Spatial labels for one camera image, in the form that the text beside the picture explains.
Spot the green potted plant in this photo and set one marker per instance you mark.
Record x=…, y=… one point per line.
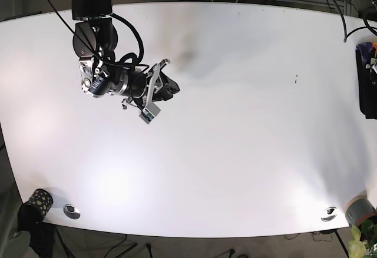
x=363, y=243

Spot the left silver table grommet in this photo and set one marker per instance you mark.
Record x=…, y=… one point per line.
x=71, y=212

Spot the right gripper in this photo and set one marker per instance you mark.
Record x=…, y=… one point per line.
x=143, y=88

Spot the silver table grommet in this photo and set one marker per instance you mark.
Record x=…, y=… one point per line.
x=71, y=212
x=329, y=214

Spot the black gold-dotted cup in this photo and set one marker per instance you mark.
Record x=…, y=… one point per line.
x=38, y=204

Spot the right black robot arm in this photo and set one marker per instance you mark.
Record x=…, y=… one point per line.
x=94, y=42

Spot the right silver table grommet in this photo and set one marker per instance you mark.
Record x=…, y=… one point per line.
x=329, y=214

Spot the grey flower pot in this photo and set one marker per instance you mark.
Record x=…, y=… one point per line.
x=358, y=210

